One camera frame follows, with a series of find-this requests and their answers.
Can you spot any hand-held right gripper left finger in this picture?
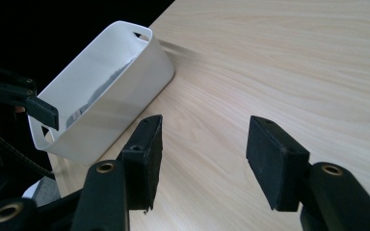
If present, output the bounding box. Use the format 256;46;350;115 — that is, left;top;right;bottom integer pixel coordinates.
117;114;164;214

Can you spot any plain gray mitten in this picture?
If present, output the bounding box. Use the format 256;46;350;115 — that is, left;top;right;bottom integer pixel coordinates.
65;60;133;129

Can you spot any white plastic bin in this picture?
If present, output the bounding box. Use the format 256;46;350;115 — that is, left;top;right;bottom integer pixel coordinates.
27;20;176;166

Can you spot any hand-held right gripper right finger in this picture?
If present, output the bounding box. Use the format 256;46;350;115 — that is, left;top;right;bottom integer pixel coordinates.
245;115;311;214

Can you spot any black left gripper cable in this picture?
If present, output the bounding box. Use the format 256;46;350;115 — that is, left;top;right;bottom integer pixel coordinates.
0;137;57;181

